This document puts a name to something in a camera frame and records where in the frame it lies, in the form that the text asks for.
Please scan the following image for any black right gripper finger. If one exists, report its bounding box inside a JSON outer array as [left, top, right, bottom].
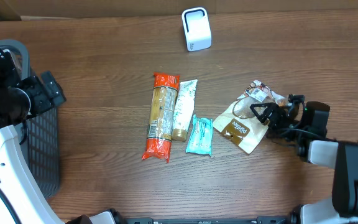
[[250, 102, 275, 109], [250, 106, 269, 125]]

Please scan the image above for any brown white granola pouch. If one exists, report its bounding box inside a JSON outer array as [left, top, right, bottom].
[[213, 80, 290, 154]]

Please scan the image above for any teal wipes packet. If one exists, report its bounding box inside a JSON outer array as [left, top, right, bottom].
[[186, 114, 213, 156]]

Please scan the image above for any white tube with gold cap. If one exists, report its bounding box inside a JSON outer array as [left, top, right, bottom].
[[172, 79, 198, 141]]

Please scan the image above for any orange spaghetti package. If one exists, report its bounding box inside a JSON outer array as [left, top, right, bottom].
[[142, 73, 180, 162]]

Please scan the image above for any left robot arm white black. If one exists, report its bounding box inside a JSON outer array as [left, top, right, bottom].
[[0, 48, 66, 223]]

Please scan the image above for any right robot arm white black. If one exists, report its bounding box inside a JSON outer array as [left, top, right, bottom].
[[250, 100, 358, 223]]

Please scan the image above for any white barcode scanner stand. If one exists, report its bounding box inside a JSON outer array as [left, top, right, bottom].
[[181, 7, 212, 52]]

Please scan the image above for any grey plastic shopping basket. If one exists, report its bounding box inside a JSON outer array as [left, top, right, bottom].
[[0, 39, 60, 198]]

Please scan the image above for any black rail at table edge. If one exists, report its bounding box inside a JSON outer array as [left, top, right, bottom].
[[116, 215, 301, 224]]

